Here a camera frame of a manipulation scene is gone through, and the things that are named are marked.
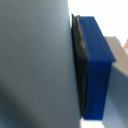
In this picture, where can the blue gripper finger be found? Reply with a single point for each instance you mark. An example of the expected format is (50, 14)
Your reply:
(96, 66)

